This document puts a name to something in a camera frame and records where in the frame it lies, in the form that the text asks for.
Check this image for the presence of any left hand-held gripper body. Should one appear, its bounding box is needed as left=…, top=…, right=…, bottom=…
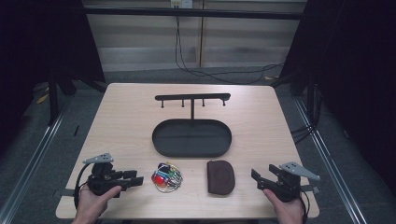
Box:
left=82, top=152, right=127, bottom=198

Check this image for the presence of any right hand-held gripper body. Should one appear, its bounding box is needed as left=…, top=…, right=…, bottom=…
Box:
left=264, top=161, right=321, bottom=203

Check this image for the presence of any key ring with colourful tags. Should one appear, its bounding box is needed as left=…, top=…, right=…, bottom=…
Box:
left=150, top=161, right=184, bottom=194

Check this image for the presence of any brown pouch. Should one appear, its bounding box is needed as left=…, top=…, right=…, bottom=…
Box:
left=206, top=160, right=236, bottom=196

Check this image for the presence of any black oval tray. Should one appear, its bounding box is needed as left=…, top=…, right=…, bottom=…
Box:
left=151, top=92, right=233, bottom=159

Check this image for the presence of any person's left hand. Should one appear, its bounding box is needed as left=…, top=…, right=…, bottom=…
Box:
left=74, top=185, right=123, bottom=222

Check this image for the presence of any person's right hand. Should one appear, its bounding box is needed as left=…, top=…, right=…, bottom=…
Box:
left=262, top=189, right=304, bottom=224

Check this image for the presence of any black stand leg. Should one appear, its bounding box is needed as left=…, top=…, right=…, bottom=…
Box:
left=47, top=73, right=61, bottom=126

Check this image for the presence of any yellow tape piece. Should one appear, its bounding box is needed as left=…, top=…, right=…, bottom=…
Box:
left=35, top=92, right=50, bottom=105

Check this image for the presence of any black curtain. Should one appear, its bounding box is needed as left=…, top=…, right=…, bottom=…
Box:
left=278, top=0, right=396, bottom=195
left=0, top=0, right=106, bottom=157

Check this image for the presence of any black horizontal bar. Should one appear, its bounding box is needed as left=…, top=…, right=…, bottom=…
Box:
left=83, top=7, right=304, bottom=21

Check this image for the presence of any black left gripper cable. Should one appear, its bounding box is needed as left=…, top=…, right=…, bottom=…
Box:
left=73, top=162, right=92, bottom=210

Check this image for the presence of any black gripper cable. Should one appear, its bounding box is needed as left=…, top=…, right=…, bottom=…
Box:
left=73, top=162, right=92, bottom=210
left=298, top=189, right=311, bottom=224

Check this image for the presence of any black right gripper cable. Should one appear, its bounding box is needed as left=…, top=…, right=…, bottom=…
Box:
left=298, top=189, right=311, bottom=224

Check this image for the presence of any metal floor rail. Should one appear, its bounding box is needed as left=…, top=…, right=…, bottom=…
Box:
left=0, top=102, right=72, bottom=224
left=293, top=96, right=369, bottom=224

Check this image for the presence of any bundle of black cables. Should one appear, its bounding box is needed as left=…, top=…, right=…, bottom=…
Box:
left=290, top=87, right=319, bottom=145

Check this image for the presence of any long black floor cable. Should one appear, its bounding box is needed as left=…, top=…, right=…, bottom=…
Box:
left=174, top=16, right=285, bottom=85

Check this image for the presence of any white wall socket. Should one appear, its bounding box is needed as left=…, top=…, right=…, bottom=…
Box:
left=170, top=0, right=194, bottom=9

